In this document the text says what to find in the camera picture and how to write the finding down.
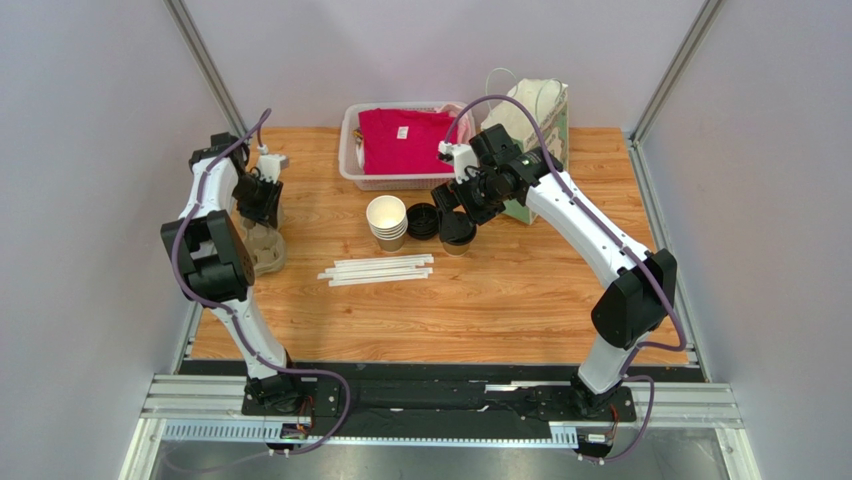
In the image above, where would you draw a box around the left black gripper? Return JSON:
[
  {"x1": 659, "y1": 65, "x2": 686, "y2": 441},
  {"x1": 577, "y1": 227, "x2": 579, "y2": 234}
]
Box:
[{"x1": 231, "y1": 174, "x2": 284, "y2": 230}]

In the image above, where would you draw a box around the single black lid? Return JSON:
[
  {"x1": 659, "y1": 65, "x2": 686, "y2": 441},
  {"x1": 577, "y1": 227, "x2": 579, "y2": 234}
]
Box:
[{"x1": 439, "y1": 211, "x2": 477, "y2": 245}]

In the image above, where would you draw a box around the single paper cup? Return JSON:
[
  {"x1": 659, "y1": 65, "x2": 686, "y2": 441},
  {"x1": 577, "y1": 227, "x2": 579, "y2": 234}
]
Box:
[{"x1": 442, "y1": 241, "x2": 471, "y2": 257}]

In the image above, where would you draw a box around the green paper gift bag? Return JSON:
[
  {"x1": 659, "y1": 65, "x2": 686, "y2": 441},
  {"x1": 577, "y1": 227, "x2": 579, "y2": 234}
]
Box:
[{"x1": 480, "y1": 67, "x2": 570, "y2": 226}]

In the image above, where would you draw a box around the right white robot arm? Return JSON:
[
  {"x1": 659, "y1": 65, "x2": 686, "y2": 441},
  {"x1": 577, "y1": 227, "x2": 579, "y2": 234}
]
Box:
[{"x1": 431, "y1": 124, "x2": 677, "y2": 399}]

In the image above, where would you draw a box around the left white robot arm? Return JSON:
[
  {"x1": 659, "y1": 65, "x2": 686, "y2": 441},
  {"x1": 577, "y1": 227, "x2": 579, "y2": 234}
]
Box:
[{"x1": 160, "y1": 132, "x2": 303, "y2": 410}]

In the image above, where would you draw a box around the brown pulp cup carrier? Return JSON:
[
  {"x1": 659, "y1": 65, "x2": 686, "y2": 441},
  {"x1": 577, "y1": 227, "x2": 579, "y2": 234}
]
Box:
[{"x1": 238, "y1": 213, "x2": 287, "y2": 277}]

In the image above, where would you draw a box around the stack of black lids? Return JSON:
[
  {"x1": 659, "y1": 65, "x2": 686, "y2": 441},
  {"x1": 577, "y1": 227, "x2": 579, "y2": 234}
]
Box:
[{"x1": 406, "y1": 203, "x2": 440, "y2": 241}]

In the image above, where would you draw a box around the pink cloth in basket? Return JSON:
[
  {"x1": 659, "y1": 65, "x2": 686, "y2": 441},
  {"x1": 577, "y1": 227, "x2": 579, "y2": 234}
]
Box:
[{"x1": 434, "y1": 102, "x2": 476, "y2": 144}]

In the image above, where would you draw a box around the white plastic basket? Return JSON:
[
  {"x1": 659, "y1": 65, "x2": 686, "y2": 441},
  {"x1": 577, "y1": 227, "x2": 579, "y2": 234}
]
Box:
[{"x1": 338, "y1": 101, "x2": 453, "y2": 191}]

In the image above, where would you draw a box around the stack of paper cups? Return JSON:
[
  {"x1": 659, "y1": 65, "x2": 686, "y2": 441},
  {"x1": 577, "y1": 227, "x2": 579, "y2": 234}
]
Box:
[{"x1": 366, "y1": 195, "x2": 408, "y2": 252}]

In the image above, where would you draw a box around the red folded shirt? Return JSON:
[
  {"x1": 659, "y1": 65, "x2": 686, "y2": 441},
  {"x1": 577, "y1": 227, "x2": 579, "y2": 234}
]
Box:
[{"x1": 358, "y1": 108, "x2": 453, "y2": 175}]

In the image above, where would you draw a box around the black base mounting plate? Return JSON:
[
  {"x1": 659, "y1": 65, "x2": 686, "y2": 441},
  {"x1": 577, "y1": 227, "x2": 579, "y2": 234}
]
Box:
[{"x1": 178, "y1": 360, "x2": 707, "y2": 441}]

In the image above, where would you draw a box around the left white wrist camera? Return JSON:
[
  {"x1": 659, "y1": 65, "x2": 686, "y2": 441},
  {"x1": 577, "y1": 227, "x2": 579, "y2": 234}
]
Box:
[{"x1": 255, "y1": 145, "x2": 289, "y2": 183}]

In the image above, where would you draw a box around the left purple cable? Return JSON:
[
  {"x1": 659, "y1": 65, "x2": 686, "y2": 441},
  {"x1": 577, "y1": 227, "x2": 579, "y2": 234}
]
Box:
[{"x1": 170, "y1": 108, "x2": 352, "y2": 457}]

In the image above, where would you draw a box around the purple cable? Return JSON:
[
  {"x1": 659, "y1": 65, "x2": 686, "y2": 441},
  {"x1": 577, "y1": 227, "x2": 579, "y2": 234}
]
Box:
[
  {"x1": 170, "y1": 108, "x2": 352, "y2": 457},
  {"x1": 442, "y1": 94, "x2": 688, "y2": 465}
]

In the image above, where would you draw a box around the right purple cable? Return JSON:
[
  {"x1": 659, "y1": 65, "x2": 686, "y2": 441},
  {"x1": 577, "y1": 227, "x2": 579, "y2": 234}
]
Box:
[{"x1": 442, "y1": 94, "x2": 688, "y2": 465}]

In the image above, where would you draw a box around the aluminium frame rail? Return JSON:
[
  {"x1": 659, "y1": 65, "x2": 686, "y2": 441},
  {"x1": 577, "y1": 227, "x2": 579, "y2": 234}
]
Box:
[{"x1": 140, "y1": 375, "x2": 743, "y2": 449}]

